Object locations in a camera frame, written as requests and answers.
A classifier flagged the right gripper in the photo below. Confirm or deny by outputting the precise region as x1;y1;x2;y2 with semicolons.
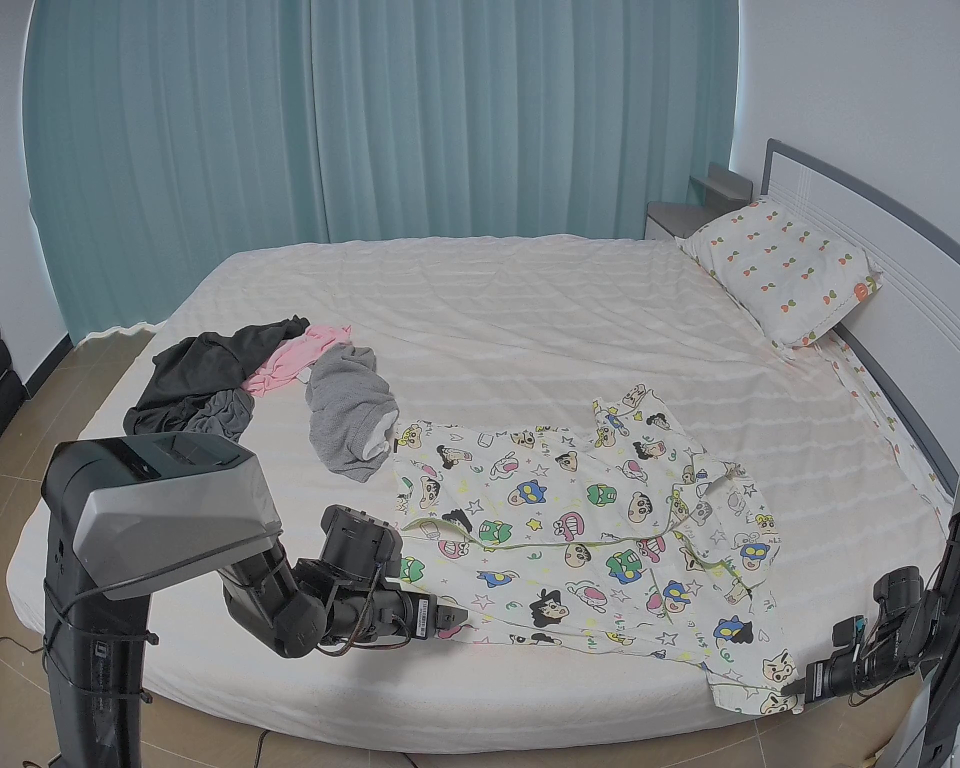
802;649;876;705

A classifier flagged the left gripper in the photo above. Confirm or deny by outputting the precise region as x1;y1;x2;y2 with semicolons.
397;591;456;643

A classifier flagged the white printed pyjama top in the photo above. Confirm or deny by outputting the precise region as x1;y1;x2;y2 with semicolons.
391;382;807;717

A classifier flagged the grey knit garment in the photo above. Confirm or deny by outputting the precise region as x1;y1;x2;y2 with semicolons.
305;345;399;483

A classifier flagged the dark grey garment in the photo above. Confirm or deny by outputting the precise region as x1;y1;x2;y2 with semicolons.
187;390;258;445

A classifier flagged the pink garment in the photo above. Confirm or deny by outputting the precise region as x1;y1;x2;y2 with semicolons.
241;322;354;399

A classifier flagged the bed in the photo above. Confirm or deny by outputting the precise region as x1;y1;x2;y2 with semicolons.
3;138;960;755

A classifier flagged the black garment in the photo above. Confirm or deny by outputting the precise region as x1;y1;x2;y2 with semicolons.
123;316;311;436

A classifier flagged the white printed pillow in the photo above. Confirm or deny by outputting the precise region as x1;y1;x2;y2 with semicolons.
675;196;885;350

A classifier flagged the grey bedside table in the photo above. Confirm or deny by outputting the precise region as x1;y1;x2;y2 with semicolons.
645;162;753;241

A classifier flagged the blue-green curtain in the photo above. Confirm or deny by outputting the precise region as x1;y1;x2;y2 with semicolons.
22;0;740;361

